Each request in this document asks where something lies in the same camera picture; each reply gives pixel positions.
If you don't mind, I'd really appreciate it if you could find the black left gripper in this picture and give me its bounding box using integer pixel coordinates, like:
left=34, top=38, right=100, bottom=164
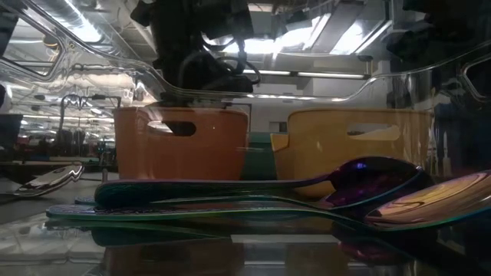
left=153, top=22, right=254, bottom=137

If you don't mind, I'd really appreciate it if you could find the orange plastic bin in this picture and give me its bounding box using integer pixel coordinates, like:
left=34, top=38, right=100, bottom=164
left=114, top=106, right=249, bottom=182

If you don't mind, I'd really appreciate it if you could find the iridescent rainbow spoon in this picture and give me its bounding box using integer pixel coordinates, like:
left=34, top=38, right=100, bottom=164
left=94, top=156, right=437, bottom=210
left=45, top=169, right=491, bottom=233
left=74, top=193, right=384, bottom=215

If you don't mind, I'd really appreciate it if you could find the silver spoon teal patterned handle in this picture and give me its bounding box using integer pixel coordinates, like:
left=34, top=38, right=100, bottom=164
left=13, top=164, right=85, bottom=199

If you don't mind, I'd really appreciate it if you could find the teal plastic bin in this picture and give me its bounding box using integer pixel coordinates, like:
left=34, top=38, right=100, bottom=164
left=240, top=132, right=288, bottom=181

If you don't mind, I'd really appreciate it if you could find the clear plastic bin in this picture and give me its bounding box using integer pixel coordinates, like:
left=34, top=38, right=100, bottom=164
left=0, top=0, right=491, bottom=276

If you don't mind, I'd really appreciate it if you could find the yellow plastic bin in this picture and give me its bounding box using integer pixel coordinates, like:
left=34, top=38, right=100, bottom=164
left=270, top=108, right=433, bottom=199

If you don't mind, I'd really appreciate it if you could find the ceiling light fixture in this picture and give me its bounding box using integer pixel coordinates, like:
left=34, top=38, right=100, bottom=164
left=243, top=70, right=365, bottom=80

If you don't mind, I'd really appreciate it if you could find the background work table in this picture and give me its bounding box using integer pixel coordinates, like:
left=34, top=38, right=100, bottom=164
left=0, top=155, right=116, bottom=172

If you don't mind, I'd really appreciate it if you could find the dark background box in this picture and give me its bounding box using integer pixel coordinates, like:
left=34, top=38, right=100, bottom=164
left=0, top=113, right=24, bottom=150

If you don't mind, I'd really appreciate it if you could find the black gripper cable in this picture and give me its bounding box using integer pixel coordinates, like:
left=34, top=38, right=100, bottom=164
left=176, top=38, right=262, bottom=93

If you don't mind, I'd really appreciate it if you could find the hanging yellow cord reel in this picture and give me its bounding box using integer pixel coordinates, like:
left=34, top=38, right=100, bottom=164
left=41, top=34, right=62, bottom=53

